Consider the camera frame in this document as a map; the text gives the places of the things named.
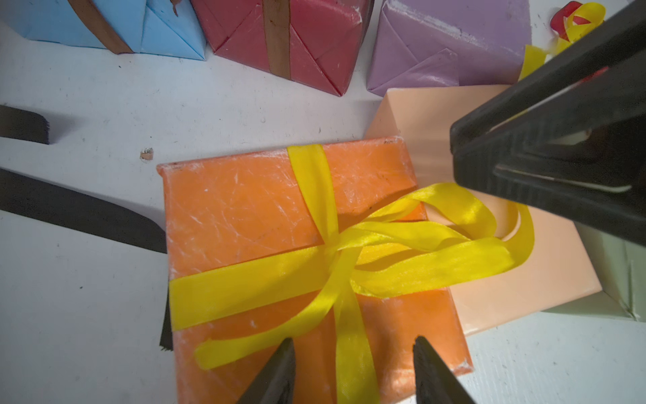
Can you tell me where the blue gift box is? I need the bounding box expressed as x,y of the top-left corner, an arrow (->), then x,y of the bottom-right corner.
1,1 -> 206,61

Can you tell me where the green gift box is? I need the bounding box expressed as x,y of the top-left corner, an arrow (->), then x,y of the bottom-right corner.
548,224 -> 645,323

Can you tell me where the purple gift box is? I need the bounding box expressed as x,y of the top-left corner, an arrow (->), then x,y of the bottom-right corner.
367,0 -> 532,96

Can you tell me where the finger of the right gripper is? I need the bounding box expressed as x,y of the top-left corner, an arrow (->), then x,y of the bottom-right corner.
450,1 -> 645,152
451,90 -> 646,248

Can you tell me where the peach gift box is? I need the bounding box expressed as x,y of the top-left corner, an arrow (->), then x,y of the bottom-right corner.
365,85 -> 602,336

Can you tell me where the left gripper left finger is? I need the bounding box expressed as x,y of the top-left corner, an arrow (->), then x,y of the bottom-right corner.
237,338 -> 296,404

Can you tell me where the brown ribbon on blue box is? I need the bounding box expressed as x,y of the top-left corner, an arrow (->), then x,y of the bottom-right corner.
68,0 -> 134,55

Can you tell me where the black ribbon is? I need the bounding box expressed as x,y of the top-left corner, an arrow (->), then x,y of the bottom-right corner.
1,105 -> 173,351

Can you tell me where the brown ribbon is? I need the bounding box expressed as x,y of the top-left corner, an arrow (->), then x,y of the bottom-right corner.
262,0 -> 291,80
68,0 -> 134,55

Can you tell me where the red gift box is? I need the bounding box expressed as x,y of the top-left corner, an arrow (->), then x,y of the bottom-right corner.
192,1 -> 373,96

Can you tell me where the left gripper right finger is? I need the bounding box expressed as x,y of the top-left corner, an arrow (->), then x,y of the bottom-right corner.
413,336 -> 475,404

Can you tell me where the yellow ribbon of peach box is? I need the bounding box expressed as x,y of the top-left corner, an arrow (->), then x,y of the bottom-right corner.
518,1 -> 607,81

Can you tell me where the orange gift box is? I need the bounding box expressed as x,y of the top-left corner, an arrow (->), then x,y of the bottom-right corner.
157,137 -> 473,403

